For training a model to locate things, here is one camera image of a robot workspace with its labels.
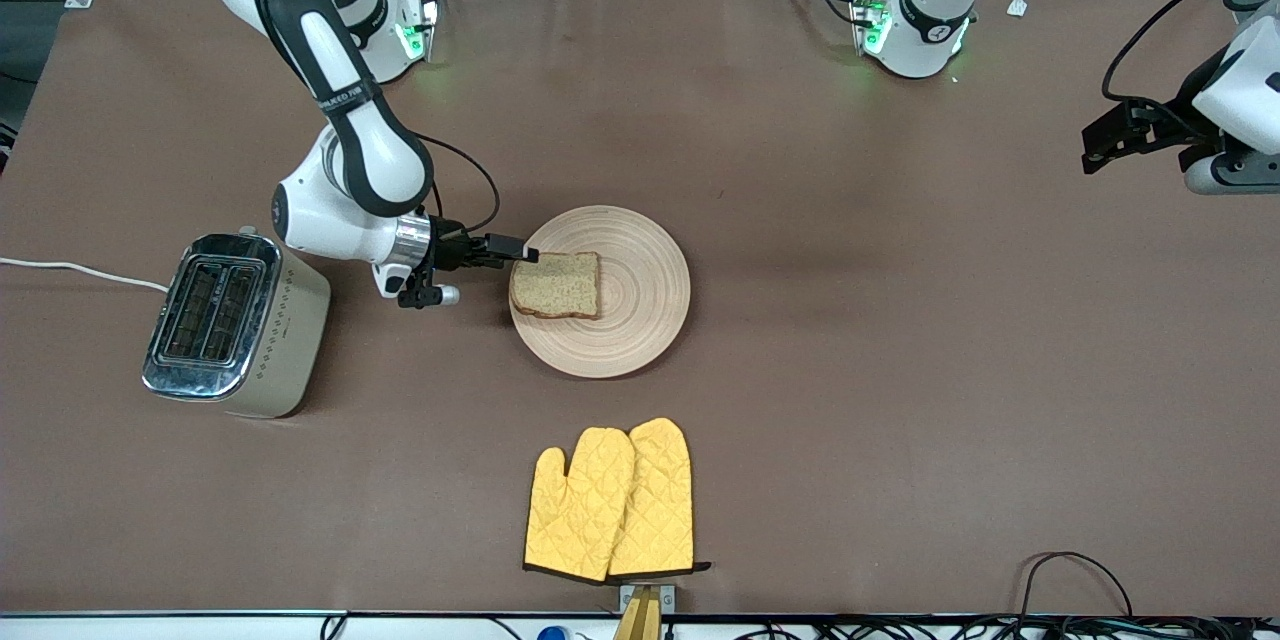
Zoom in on brown toast slice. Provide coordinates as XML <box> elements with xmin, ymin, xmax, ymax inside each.
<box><xmin>509</xmin><ymin>251</ymin><xmax>603</xmax><ymax>321</ymax></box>

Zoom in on round wooden plate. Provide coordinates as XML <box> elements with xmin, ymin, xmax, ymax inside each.
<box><xmin>508</xmin><ymin>205</ymin><xmax>692</xmax><ymax>380</ymax></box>

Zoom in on grey metal mounting plate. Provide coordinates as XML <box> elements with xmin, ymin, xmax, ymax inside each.
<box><xmin>618</xmin><ymin>584</ymin><xmax>677</xmax><ymax>614</ymax></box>

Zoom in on chrome and cream toaster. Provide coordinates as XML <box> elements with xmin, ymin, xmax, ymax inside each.
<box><xmin>141</xmin><ymin>225</ymin><xmax>332</xmax><ymax>419</ymax></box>

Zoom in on yellow quilted oven mitt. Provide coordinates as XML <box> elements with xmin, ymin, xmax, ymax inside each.
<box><xmin>522</xmin><ymin>427</ymin><xmax>637</xmax><ymax>584</ymax></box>
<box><xmin>608</xmin><ymin>417</ymin><xmax>712</xmax><ymax>579</ymax></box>

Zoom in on brown table cover mat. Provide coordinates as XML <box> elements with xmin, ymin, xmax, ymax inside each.
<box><xmin>0</xmin><ymin>0</ymin><xmax>1280</xmax><ymax>618</ymax></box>

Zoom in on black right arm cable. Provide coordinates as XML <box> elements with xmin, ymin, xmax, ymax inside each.
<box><xmin>415</xmin><ymin>133</ymin><xmax>501</xmax><ymax>237</ymax></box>

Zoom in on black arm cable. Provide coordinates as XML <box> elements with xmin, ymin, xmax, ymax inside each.
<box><xmin>1101</xmin><ymin>0</ymin><xmax>1280</xmax><ymax>107</ymax></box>
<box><xmin>415</xmin><ymin>133</ymin><xmax>501</xmax><ymax>237</ymax></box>

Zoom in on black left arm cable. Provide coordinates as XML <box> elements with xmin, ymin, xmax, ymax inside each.
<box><xmin>1101</xmin><ymin>0</ymin><xmax>1280</xmax><ymax>107</ymax></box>

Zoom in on white toaster power cord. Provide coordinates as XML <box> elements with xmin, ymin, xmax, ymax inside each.
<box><xmin>0</xmin><ymin>257</ymin><xmax>169</xmax><ymax>293</ymax></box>

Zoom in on tan wooden post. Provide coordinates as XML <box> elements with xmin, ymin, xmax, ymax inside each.
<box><xmin>612</xmin><ymin>588</ymin><xmax>663</xmax><ymax>640</ymax></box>

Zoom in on black looped cable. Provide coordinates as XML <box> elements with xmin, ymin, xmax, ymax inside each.
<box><xmin>1017</xmin><ymin>551</ymin><xmax>1136</xmax><ymax>621</ymax></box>

